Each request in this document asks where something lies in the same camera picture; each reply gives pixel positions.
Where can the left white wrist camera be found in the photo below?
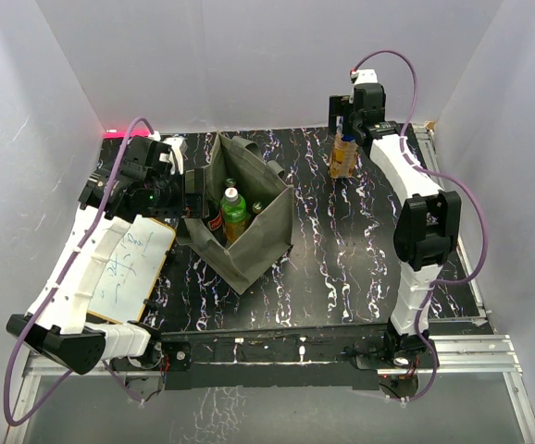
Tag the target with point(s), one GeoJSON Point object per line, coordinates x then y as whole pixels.
{"type": "Point", "coordinates": [168, 152]}

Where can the cola bottle red cap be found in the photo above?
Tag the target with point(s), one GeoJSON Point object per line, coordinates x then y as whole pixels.
{"type": "Point", "coordinates": [214, 221]}

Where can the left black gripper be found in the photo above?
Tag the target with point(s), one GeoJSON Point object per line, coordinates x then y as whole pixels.
{"type": "Point", "coordinates": [193, 203]}

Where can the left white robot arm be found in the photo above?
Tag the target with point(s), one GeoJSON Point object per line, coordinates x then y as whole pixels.
{"type": "Point", "coordinates": [57, 324]}

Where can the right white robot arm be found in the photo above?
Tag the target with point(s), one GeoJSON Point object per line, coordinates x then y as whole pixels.
{"type": "Point", "coordinates": [427, 227]}

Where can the aluminium frame rail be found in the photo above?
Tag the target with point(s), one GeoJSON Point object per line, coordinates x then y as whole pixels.
{"type": "Point", "coordinates": [479, 354]}

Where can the blue top juice carton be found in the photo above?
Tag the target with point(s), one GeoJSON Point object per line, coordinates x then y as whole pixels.
{"type": "Point", "coordinates": [343, 157]}

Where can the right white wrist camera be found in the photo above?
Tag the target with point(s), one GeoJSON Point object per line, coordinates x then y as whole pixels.
{"type": "Point", "coordinates": [363, 76]}

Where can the white board orange frame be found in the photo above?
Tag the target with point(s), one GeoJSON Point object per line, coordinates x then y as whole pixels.
{"type": "Point", "coordinates": [131, 271]}

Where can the black front mounting rail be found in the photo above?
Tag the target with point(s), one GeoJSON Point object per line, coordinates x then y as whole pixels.
{"type": "Point", "coordinates": [352, 356]}

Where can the grey canvas bag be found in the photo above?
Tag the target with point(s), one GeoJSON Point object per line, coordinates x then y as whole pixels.
{"type": "Point", "coordinates": [267, 236]}

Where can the green tea bottle white cap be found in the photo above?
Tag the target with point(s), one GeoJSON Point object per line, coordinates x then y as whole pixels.
{"type": "Point", "coordinates": [234, 214]}

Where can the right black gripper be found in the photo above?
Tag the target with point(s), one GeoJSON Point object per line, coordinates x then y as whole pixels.
{"type": "Point", "coordinates": [341, 106]}

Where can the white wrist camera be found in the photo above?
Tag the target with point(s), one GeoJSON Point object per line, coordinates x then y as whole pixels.
{"type": "Point", "coordinates": [168, 152]}
{"type": "Point", "coordinates": [363, 76]}

